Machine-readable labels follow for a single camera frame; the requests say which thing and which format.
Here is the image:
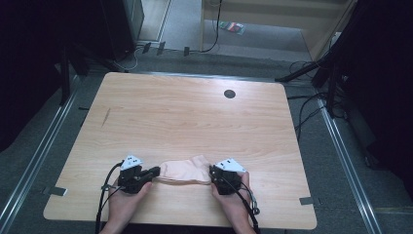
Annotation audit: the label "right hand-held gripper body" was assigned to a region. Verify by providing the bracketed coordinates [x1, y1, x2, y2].
[212, 157, 247, 196]

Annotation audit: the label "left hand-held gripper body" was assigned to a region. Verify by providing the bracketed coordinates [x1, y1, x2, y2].
[117, 154, 154, 195]

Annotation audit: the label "person's right hand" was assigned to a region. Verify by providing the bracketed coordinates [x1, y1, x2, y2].
[209, 171, 251, 229]

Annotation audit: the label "person's left hand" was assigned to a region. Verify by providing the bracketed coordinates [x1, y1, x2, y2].
[107, 180, 153, 229]

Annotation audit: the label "grey tape strip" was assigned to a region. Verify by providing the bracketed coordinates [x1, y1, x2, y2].
[298, 196, 316, 207]
[41, 185, 68, 197]

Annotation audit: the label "black metal stand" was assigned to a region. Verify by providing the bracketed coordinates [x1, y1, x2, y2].
[274, 53, 345, 119]
[58, 43, 91, 107]

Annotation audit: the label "colourful packet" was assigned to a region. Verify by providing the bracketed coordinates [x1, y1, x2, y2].
[218, 20, 246, 36]

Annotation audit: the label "black cabinet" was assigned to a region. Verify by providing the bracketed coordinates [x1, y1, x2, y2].
[98, 0, 145, 62]

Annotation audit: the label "dark curtain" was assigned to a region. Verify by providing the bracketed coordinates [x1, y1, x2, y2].
[324, 0, 413, 199]
[0, 0, 108, 153]

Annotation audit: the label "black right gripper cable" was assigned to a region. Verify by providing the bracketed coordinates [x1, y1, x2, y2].
[223, 176, 261, 234]

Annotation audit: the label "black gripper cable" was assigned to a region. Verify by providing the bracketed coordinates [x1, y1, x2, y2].
[94, 161, 127, 234]
[223, 176, 261, 234]

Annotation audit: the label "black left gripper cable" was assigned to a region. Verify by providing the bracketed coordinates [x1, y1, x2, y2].
[94, 161, 127, 234]

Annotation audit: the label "metal floor rail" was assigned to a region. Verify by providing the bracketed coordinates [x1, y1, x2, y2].
[0, 73, 81, 230]
[316, 97, 384, 234]

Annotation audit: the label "black floor cables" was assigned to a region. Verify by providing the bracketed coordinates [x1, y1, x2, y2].
[287, 59, 329, 141]

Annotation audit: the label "white floor cable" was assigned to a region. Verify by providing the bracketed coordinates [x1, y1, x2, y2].
[111, 45, 144, 72]

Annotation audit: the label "black hanging cable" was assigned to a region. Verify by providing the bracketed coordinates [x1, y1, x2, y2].
[189, 0, 224, 55]

